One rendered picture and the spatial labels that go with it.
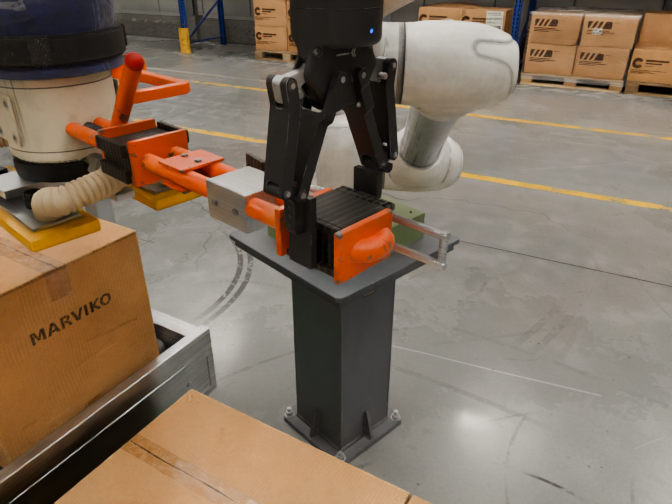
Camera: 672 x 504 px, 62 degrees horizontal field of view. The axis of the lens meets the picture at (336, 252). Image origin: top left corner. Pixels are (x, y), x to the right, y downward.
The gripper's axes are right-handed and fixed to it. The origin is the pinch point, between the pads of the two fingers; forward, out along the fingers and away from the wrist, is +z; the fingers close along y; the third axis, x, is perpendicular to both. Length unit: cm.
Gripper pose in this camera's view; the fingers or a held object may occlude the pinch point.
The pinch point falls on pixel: (336, 223)
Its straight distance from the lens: 53.9
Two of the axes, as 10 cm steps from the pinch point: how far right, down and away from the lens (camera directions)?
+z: 0.0, 8.8, 4.7
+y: -6.9, 3.4, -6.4
